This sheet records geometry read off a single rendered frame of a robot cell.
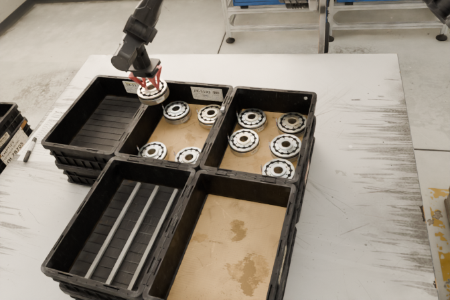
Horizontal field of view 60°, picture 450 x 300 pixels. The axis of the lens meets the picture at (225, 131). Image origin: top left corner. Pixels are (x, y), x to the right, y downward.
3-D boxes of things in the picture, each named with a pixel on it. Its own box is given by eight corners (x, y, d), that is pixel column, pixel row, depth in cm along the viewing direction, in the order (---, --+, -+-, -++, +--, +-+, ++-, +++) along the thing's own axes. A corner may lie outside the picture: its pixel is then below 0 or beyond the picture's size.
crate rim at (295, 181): (235, 90, 145) (234, 85, 143) (317, 97, 135) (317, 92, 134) (199, 173, 119) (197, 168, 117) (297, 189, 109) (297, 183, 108)
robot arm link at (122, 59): (159, 27, 112) (132, 11, 110) (145, 52, 105) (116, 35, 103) (146, 53, 121) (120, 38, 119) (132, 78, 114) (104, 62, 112)
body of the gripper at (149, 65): (153, 76, 121) (145, 57, 115) (125, 73, 124) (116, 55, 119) (162, 63, 124) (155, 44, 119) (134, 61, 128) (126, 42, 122)
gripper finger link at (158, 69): (160, 96, 126) (151, 73, 120) (140, 94, 129) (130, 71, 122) (168, 82, 131) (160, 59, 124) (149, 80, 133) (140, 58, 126)
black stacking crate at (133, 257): (124, 179, 134) (112, 157, 126) (203, 192, 125) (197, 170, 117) (58, 289, 109) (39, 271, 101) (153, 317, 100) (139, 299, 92)
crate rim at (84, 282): (114, 160, 128) (112, 155, 126) (199, 173, 119) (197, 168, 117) (41, 274, 102) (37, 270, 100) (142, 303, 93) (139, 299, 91)
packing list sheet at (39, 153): (51, 108, 188) (51, 107, 187) (94, 109, 182) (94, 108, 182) (13, 159, 166) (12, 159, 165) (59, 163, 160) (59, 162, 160)
